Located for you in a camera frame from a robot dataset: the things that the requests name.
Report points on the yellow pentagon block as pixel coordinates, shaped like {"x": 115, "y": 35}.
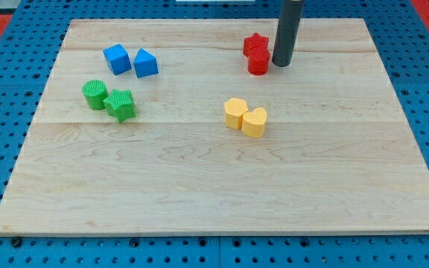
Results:
{"x": 234, "y": 110}

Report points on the light wooden board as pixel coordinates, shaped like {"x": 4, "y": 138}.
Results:
{"x": 337, "y": 156}

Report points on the yellow heart block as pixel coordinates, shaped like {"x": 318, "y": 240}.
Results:
{"x": 254, "y": 122}

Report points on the red cylinder block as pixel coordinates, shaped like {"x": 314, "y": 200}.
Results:
{"x": 258, "y": 61}

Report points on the red star block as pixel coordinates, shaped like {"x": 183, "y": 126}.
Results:
{"x": 254, "y": 41}

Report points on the green star block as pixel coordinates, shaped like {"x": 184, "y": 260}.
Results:
{"x": 120, "y": 105}

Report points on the blue triangular prism block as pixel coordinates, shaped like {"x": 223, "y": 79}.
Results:
{"x": 145, "y": 64}

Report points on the blue cube block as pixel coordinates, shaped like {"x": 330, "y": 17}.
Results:
{"x": 117, "y": 59}

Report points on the green cylinder block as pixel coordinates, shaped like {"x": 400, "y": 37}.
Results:
{"x": 95, "y": 92}

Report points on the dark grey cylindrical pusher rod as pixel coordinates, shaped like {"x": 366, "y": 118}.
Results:
{"x": 287, "y": 29}

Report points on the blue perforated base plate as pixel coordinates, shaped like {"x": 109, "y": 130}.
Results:
{"x": 29, "y": 47}

